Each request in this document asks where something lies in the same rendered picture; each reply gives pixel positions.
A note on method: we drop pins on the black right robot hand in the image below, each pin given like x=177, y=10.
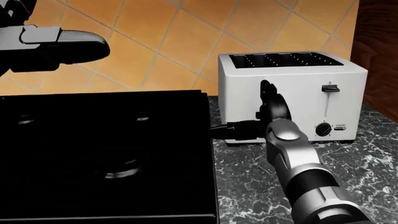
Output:
x=276, y=109

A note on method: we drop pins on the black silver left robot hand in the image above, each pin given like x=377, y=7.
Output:
x=46, y=51

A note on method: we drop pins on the white four-slot toaster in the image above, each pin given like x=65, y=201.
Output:
x=298, y=77

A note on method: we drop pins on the black toaster dial knob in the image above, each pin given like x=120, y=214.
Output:
x=323, y=129

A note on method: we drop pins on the black toaster lever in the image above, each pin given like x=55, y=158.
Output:
x=330, y=88

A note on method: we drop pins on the silver toaster cancel button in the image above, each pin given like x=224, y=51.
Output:
x=339, y=128

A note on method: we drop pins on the black stove cooktop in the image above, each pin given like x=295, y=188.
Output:
x=93, y=140

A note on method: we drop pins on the dark wooden cabinet panel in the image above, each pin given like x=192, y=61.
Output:
x=379, y=58

